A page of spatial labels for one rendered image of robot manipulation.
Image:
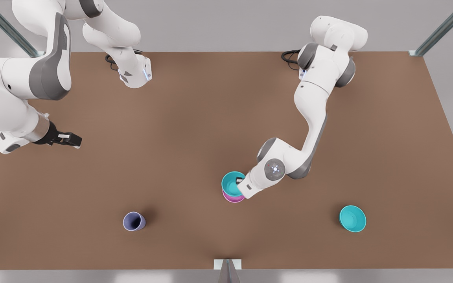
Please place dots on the teal bowl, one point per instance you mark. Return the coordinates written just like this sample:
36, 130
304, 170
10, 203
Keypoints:
352, 218
229, 185

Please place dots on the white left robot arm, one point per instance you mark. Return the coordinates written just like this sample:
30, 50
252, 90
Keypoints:
313, 98

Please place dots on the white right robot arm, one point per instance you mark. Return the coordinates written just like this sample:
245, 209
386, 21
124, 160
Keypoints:
49, 70

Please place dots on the pink bowl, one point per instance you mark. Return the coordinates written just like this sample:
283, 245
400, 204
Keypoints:
232, 199

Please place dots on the purple cup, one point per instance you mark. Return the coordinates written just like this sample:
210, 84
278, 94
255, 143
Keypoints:
133, 221

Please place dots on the silver frame post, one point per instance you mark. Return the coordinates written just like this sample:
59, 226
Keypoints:
442, 27
227, 271
6, 25

